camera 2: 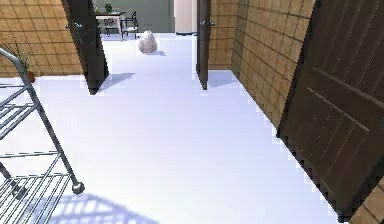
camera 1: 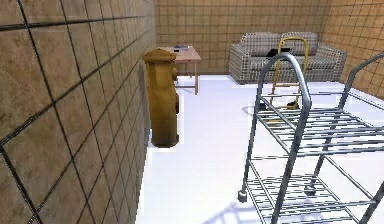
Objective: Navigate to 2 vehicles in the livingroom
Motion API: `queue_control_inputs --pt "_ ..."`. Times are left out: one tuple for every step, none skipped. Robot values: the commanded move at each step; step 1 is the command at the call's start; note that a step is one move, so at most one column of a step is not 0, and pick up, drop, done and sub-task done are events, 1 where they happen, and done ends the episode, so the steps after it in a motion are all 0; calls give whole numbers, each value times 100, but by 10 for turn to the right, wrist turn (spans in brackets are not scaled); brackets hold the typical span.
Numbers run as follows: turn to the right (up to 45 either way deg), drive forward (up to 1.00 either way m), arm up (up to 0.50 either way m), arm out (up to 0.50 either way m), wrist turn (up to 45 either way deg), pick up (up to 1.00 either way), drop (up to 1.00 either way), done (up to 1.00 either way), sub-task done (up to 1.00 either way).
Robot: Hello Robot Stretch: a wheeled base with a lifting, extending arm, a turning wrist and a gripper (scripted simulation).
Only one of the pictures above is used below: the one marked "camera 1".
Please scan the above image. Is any grey metal wire cart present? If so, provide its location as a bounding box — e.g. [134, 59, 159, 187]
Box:
[237, 52, 384, 224]

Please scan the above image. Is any yellow hand truck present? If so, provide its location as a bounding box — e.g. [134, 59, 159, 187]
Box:
[259, 36, 310, 111]

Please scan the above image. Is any pink wooden side table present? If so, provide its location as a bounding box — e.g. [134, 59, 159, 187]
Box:
[156, 45, 203, 96]

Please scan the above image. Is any checked grey sofa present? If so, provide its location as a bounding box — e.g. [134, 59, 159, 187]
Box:
[228, 31, 348, 85]

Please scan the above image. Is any yellow fire hydrant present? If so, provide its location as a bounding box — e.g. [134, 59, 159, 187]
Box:
[142, 47, 181, 149]

